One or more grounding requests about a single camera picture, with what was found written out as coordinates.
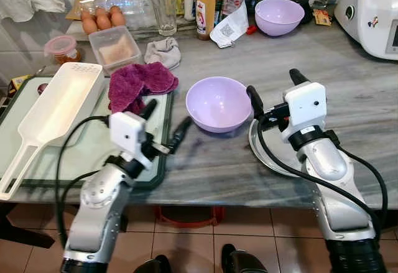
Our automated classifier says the clear plastic egg carton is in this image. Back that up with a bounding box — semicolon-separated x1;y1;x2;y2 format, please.
73;0;150;36

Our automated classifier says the white kitchen appliance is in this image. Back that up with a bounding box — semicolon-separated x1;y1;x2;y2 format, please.
334;0;398;61

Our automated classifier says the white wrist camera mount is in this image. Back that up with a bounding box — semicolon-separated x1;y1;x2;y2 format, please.
110;112;150;162
283;81;328;141

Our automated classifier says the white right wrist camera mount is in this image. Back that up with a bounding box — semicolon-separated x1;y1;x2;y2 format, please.
283;81;328;141

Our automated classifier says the white QR code paper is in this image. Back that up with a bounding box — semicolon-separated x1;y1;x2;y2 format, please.
210;2;250;49

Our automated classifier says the small pink-lidded jar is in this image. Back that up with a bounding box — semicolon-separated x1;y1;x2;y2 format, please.
44;35;81;65

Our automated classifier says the black robot right foot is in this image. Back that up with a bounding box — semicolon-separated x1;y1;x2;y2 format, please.
220;243;269;273

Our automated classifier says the magenta cloth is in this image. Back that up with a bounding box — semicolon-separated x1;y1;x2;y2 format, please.
108;62;180;116

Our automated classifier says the small yellow packet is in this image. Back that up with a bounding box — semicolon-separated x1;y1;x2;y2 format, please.
313;9;333;27

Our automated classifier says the black robot foot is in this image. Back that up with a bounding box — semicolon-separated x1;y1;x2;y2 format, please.
220;243;269;273
133;254;172;273

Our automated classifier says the clear lidded plastic container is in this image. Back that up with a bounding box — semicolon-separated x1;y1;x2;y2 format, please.
88;25;143;75

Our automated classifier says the green cutting board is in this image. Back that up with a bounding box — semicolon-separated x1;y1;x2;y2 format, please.
0;75;174;192

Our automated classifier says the brown egg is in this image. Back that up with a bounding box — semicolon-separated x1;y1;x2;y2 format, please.
109;6;127;28
81;13;99;35
95;9;113;31

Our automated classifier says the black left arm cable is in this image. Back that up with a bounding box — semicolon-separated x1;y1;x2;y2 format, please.
54;115;114;249

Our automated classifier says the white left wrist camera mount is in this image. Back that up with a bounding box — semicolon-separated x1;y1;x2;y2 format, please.
110;112;150;162

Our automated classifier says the lilac plastic bowl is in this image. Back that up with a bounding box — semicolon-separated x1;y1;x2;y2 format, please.
185;76;253;134
255;0;305;37

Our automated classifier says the white plastic scoop tray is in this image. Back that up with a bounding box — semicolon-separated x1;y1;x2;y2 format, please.
0;62;105;201

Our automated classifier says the orange sauce bottle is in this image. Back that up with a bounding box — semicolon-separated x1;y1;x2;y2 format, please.
196;0;218;41

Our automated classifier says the clear drinking glass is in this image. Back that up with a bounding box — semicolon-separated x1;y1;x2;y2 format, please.
146;0;178;37

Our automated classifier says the shallow steel dish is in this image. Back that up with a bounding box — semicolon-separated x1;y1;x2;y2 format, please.
248;119;313;178

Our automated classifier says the black robot left foot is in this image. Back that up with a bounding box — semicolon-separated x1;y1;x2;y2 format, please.
133;254;172;273

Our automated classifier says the grey crumpled cloth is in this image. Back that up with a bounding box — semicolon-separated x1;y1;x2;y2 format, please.
144;37;183;70

